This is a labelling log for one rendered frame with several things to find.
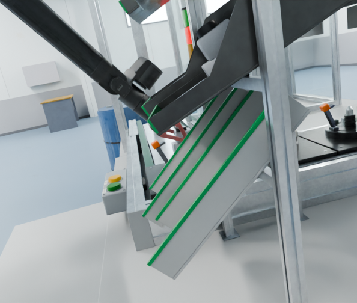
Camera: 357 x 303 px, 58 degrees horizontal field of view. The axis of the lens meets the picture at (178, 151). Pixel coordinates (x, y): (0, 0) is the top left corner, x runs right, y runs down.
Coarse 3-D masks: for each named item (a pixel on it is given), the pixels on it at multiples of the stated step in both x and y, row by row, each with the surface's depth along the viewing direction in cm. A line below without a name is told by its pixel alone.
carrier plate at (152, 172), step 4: (160, 164) 101; (164, 164) 100; (148, 168) 99; (152, 168) 99; (156, 168) 98; (160, 168) 97; (148, 172) 96; (152, 172) 95; (156, 172) 94; (148, 176) 92; (152, 176) 92; (156, 176) 91; (148, 180) 89; (152, 180) 88; (148, 184) 86; (152, 192) 80; (152, 196) 79
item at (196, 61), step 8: (232, 0) 48; (224, 8) 48; (208, 16) 48; (216, 16) 48; (192, 56) 50; (200, 56) 50; (192, 64) 50; (200, 64) 50; (184, 72) 63; (192, 72) 51; (200, 72) 51; (176, 80) 64; (184, 80) 51; (168, 88) 52; (176, 88) 52; (152, 96) 64; (160, 96) 52; (144, 104) 54; (152, 104) 52
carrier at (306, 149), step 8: (296, 136) 102; (296, 144) 89; (304, 144) 94; (312, 144) 92; (304, 152) 87; (312, 152) 86; (320, 152) 85; (328, 152) 84; (336, 152) 84; (304, 160) 83; (312, 160) 83
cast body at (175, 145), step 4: (176, 128) 88; (184, 128) 87; (188, 128) 89; (176, 132) 87; (180, 132) 86; (188, 132) 86; (180, 136) 86; (172, 144) 88; (176, 144) 87; (172, 148) 90; (176, 148) 87
